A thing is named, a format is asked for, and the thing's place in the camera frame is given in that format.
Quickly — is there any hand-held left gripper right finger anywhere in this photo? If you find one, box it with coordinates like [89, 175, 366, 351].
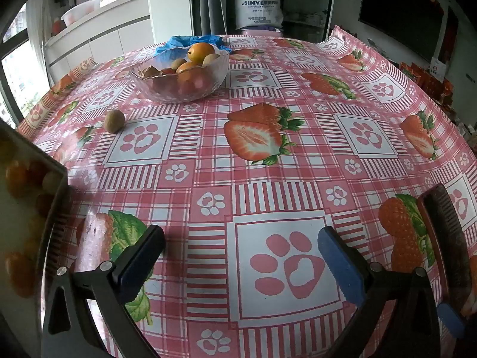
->
[318, 226, 442, 358]

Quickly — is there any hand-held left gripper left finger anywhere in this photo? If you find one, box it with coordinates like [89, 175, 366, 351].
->
[41, 225, 167, 358]

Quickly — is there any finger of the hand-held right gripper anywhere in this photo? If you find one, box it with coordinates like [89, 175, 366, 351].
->
[437, 301, 466, 339]

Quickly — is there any white tray with grey rim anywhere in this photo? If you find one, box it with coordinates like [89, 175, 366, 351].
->
[0, 119, 70, 344]

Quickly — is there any small brown kiwi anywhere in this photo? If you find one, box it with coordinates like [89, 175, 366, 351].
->
[42, 172, 63, 195]

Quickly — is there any small red tomato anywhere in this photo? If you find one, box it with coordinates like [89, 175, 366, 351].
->
[30, 160, 49, 187]

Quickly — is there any clear glass bowl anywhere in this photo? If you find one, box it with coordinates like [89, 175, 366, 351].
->
[128, 50, 230, 104]

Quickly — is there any dark red chair back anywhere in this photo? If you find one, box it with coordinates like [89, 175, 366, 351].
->
[416, 183, 477, 321]

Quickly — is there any pink strawberry print tablecloth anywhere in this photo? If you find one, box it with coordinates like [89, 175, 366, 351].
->
[17, 25, 477, 358]

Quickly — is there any brown fruit peel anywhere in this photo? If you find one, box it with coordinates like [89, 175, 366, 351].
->
[138, 63, 162, 79]

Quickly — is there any stack of orange boxes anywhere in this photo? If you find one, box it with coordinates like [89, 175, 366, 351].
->
[399, 61, 453, 107]

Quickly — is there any large orange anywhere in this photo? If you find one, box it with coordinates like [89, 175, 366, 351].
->
[187, 43, 216, 65]

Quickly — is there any window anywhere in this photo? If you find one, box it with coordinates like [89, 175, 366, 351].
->
[0, 0, 49, 127]

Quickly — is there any blue plastic cloth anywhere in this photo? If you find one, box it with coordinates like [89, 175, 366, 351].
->
[154, 35, 233, 58]

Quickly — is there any white counter cabinet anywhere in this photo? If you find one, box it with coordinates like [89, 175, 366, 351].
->
[43, 0, 151, 83]

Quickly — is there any purple bundle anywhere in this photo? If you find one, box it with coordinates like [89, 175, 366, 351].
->
[238, 26, 284, 37]

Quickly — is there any white plastic basin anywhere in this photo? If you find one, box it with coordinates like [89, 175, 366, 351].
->
[61, 0, 104, 27]

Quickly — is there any dark shelf unit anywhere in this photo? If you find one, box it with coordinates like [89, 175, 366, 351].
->
[283, 0, 334, 43]

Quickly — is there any white printed bag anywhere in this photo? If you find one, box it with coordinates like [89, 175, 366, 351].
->
[234, 0, 284, 28]

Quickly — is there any grey curtain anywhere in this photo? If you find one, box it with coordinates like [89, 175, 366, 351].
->
[197, 0, 228, 36]

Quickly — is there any black wall screen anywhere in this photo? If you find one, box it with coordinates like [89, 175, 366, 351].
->
[358, 0, 446, 62]

